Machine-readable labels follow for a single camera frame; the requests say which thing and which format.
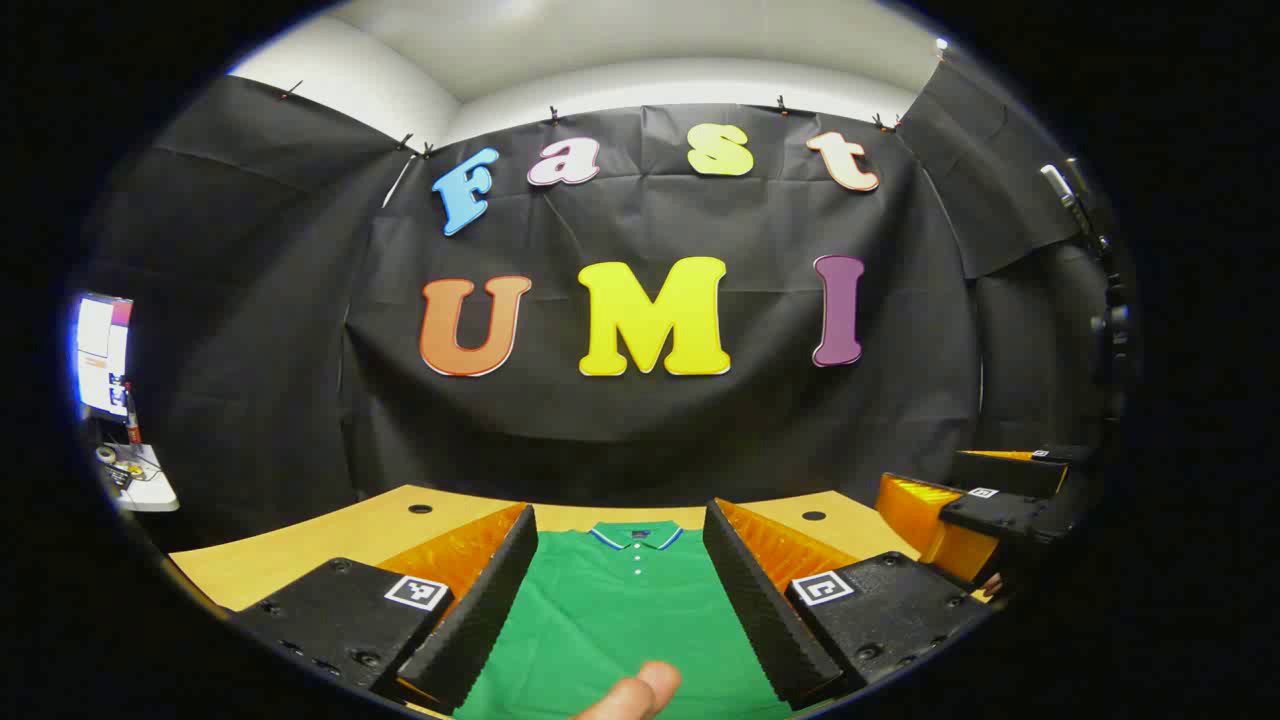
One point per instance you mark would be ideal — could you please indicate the white side table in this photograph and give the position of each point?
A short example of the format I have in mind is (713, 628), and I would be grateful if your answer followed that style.
(150, 492)

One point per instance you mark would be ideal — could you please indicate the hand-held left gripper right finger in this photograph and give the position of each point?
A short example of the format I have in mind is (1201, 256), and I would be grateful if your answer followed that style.
(760, 610)

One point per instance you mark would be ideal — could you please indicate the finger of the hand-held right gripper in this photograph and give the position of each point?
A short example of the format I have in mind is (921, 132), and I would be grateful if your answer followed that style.
(1000, 515)
(1010, 472)

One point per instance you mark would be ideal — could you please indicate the black backdrop cloth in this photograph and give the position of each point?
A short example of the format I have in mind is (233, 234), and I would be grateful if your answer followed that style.
(600, 420)

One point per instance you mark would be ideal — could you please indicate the computer monitor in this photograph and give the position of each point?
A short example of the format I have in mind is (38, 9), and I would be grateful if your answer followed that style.
(103, 355)

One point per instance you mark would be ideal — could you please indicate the green T-shirt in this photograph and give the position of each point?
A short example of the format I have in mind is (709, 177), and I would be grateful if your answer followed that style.
(620, 620)

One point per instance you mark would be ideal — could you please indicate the red slim bottle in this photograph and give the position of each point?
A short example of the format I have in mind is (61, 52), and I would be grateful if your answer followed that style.
(132, 420)

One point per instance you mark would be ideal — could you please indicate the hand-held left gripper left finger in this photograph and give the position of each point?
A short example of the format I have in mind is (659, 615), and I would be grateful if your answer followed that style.
(490, 610)

